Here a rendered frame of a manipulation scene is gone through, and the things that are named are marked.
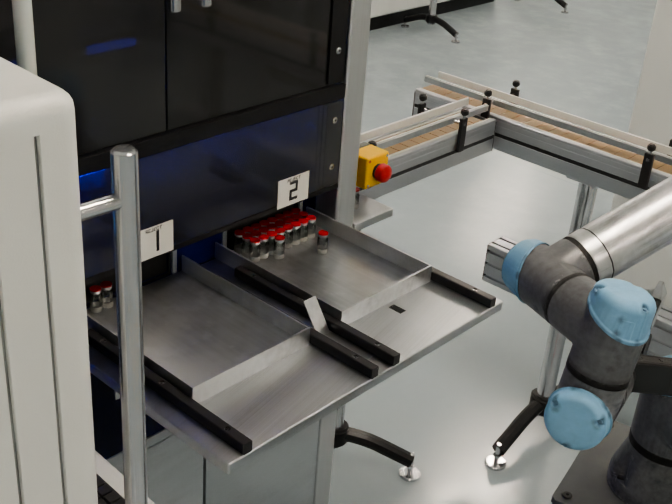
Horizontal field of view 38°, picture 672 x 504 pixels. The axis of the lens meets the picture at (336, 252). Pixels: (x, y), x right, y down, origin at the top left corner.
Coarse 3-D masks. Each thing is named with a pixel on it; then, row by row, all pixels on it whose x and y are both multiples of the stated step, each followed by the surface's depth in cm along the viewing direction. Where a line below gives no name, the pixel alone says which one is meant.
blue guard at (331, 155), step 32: (256, 128) 179; (288, 128) 185; (320, 128) 192; (160, 160) 165; (192, 160) 170; (224, 160) 176; (256, 160) 182; (288, 160) 189; (320, 160) 196; (96, 192) 157; (160, 192) 167; (192, 192) 173; (224, 192) 179; (256, 192) 185; (96, 224) 160; (192, 224) 176; (224, 224) 182; (96, 256) 162
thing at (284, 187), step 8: (296, 176) 192; (304, 176) 194; (280, 184) 189; (288, 184) 191; (304, 184) 195; (280, 192) 190; (288, 192) 192; (296, 192) 194; (304, 192) 196; (280, 200) 191; (288, 200) 193; (296, 200) 195; (280, 208) 192
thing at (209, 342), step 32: (160, 288) 183; (192, 288) 184; (224, 288) 182; (96, 320) 166; (160, 320) 174; (192, 320) 174; (224, 320) 175; (256, 320) 176; (288, 320) 172; (160, 352) 165; (192, 352) 166; (224, 352) 166; (256, 352) 167; (288, 352) 167; (192, 384) 158; (224, 384) 157
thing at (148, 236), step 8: (160, 224) 170; (168, 224) 171; (144, 232) 168; (152, 232) 169; (160, 232) 170; (168, 232) 172; (144, 240) 168; (152, 240) 170; (160, 240) 171; (168, 240) 173; (144, 248) 169; (152, 248) 170; (160, 248) 172; (168, 248) 173; (144, 256) 170; (152, 256) 171
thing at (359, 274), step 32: (320, 224) 210; (224, 256) 193; (288, 256) 198; (320, 256) 199; (352, 256) 200; (384, 256) 199; (288, 288) 182; (320, 288) 187; (352, 288) 188; (384, 288) 182; (352, 320) 178
